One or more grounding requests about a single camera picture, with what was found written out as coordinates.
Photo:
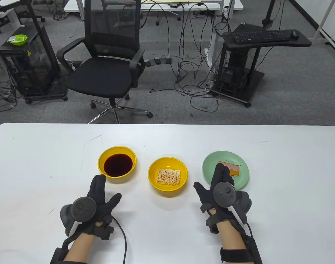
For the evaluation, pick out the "person's right hand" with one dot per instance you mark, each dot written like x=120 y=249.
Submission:
x=221 y=176

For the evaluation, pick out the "person's left hand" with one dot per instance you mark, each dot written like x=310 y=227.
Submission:
x=101 y=187

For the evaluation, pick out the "orange food piece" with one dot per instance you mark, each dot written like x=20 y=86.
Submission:
x=230 y=166

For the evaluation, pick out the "dark soy sauce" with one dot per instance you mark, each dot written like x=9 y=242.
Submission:
x=117 y=165

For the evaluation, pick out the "speckled rice cake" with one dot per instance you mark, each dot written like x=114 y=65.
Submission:
x=168 y=176

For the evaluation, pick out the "black left forearm band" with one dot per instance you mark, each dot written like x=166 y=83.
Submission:
x=57 y=255

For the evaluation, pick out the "person's right forearm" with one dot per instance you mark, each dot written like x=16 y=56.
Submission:
x=232 y=236

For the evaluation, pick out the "black right forearm band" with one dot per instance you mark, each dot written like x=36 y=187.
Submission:
x=233 y=254

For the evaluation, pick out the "black right hand controller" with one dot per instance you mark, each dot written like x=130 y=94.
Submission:
x=223 y=194

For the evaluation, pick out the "black hand controller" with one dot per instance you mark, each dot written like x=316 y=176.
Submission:
x=83 y=209
x=223 y=194

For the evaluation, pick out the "green plate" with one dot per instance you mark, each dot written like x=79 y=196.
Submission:
x=239 y=181

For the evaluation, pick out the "black left hand controller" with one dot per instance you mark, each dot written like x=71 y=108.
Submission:
x=83 y=209

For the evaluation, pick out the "yellow bowl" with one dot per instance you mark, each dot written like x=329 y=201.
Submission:
x=170 y=162
x=117 y=150

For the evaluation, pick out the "black computer tower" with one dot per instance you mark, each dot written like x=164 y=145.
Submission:
x=32 y=68
x=233 y=71

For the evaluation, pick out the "black rolling equipment stand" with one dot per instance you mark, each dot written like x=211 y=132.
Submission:
x=46 y=96

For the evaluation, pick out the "black mesh office chair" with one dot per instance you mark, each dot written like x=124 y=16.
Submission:
x=101 y=77

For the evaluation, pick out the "grey power strip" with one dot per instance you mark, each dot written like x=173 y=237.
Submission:
x=159 y=61

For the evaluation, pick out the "black keyboard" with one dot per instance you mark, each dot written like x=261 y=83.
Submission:
x=261 y=36

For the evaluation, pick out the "black rolling keyboard stand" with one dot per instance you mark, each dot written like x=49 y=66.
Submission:
x=302 y=42

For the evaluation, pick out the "black computer mouse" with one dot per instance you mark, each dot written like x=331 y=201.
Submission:
x=295 y=34

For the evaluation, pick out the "small green bowl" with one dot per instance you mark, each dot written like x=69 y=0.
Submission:
x=20 y=40

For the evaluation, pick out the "white office desk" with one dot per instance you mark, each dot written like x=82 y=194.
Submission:
x=206 y=7

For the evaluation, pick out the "white freestanding board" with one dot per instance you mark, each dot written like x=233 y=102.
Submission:
x=323 y=22

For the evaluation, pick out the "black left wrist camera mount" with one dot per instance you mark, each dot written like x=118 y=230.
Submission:
x=105 y=232

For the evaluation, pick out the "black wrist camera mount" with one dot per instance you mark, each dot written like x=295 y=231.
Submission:
x=214 y=224
x=105 y=232

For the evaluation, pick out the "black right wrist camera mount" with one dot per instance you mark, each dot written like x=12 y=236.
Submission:
x=214 y=224

